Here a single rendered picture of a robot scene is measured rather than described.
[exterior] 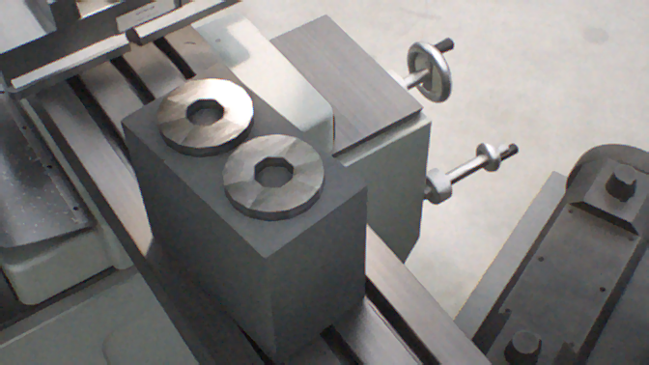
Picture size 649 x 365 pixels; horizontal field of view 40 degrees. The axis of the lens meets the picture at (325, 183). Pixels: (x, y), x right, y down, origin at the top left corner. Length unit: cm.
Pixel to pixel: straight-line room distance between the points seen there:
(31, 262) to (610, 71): 182
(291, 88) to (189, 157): 50
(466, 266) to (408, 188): 61
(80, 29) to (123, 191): 24
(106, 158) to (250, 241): 38
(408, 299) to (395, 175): 53
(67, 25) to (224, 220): 48
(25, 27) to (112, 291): 37
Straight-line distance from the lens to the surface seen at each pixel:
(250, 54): 136
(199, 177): 81
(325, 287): 86
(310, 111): 127
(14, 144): 125
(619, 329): 139
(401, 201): 152
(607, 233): 145
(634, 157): 156
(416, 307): 94
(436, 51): 157
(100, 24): 121
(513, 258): 163
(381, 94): 142
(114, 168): 109
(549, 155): 234
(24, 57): 119
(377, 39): 261
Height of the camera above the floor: 171
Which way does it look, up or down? 50 degrees down
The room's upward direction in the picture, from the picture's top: 2 degrees counter-clockwise
